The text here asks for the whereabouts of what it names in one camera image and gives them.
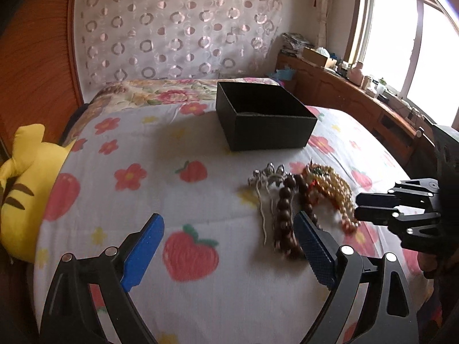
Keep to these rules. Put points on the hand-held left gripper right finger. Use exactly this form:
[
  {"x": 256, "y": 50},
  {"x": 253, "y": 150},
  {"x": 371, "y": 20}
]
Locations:
[{"x": 315, "y": 254}]

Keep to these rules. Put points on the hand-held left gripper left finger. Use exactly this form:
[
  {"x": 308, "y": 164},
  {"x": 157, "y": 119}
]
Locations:
[{"x": 143, "y": 247}]

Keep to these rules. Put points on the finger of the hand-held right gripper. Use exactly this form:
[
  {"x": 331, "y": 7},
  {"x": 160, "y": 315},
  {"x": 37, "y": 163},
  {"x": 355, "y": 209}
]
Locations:
[
  {"x": 373, "y": 214},
  {"x": 374, "y": 199}
]

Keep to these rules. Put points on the gold red hair ornament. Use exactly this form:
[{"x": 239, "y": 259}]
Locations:
[{"x": 312, "y": 179}]

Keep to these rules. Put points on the silver hairpin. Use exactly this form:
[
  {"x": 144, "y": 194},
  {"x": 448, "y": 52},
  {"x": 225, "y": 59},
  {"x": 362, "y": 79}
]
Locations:
[{"x": 269, "y": 175}]

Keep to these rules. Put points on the black jewelry box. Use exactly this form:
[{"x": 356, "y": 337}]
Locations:
[{"x": 265, "y": 132}]

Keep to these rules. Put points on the person's right hand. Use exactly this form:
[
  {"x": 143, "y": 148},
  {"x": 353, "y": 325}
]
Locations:
[{"x": 430, "y": 266}]

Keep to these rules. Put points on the fruit print bed sheet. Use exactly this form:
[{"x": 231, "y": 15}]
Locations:
[{"x": 197, "y": 193}]

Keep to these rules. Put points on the small black device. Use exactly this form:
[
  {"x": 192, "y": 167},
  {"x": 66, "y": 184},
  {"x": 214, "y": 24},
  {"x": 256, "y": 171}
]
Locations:
[{"x": 384, "y": 98}]

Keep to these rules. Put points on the wooden cabinet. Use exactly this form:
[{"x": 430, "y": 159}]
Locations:
[{"x": 344, "y": 96}]

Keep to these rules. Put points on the clear bottle green cap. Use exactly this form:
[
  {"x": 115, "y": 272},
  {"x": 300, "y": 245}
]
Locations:
[{"x": 381, "y": 86}]

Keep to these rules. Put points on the white cup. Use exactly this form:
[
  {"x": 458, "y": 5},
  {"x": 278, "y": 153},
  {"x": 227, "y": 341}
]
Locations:
[{"x": 368, "y": 81}]

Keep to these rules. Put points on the pink jug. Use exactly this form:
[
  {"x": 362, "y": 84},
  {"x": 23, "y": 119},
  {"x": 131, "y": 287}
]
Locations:
[{"x": 356, "y": 73}]

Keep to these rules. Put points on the yellow plush toy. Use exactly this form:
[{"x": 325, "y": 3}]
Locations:
[{"x": 25, "y": 186}]

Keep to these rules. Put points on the window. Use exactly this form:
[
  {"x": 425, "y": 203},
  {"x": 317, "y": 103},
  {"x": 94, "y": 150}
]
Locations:
[{"x": 398, "y": 43}]

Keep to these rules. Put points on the cardboard box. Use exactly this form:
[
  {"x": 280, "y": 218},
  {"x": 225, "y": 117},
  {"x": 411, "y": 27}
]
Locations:
[{"x": 315, "y": 59}]

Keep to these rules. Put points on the floral quilt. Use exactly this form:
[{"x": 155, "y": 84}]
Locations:
[{"x": 161, "y": 95}]

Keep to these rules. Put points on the blue plastic bag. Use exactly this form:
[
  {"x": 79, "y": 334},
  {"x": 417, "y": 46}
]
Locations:
[{"x": 283, "y": 74}]

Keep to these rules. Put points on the pale green plastic bag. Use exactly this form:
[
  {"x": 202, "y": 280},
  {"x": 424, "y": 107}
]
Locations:
[{"x": 322, "y": 51}]

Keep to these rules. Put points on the stack of newspapers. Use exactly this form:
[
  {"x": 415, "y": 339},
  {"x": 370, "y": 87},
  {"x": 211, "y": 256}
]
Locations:
[{"x": 296, "y": 43}]

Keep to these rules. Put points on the beige window curtain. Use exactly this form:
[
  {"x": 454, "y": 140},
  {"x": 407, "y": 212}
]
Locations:
[{"x": 331, "y": 3}]

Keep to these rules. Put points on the wooden wardrobe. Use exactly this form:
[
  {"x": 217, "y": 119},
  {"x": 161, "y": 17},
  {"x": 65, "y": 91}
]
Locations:
[{"x": 39, "y": 61}]

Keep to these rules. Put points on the circle print curtain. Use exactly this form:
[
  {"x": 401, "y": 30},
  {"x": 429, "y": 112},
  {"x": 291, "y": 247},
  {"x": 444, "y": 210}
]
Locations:
[{"x": 179, "y": 25}]

